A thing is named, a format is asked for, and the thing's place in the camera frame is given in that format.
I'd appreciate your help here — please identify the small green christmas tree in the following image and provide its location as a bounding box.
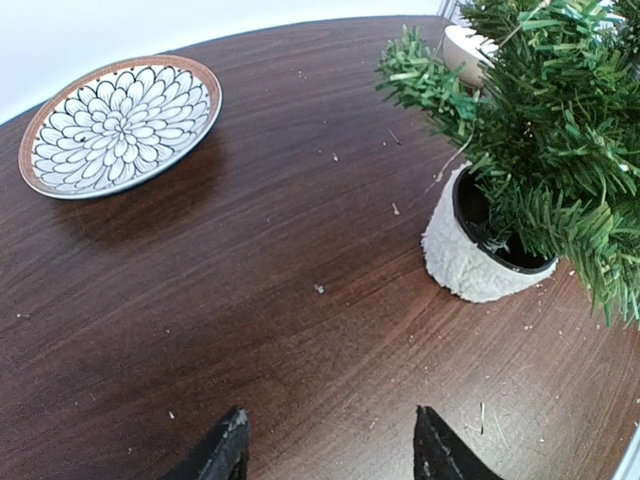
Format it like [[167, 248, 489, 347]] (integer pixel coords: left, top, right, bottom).
[[378, 1, 639, 324]]

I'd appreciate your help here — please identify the patterned ceramic plate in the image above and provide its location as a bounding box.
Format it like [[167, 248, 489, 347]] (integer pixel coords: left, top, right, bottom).
[[18, 55, 223, 200]]

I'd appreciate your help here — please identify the fairy light wire string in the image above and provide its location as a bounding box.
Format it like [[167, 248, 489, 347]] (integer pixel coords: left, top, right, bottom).
[[422, 29, 484, 196]]

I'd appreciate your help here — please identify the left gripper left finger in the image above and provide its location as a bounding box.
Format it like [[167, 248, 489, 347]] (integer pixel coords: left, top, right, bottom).
[[161, 406, 250, 480]]

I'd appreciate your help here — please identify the white ceramic bowl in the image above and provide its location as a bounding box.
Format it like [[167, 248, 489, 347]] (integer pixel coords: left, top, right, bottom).
[[442, 25, 498, 88]]

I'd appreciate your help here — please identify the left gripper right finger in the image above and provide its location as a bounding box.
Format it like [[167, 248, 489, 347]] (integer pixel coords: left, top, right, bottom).
[[413, 406, 502, 480]]

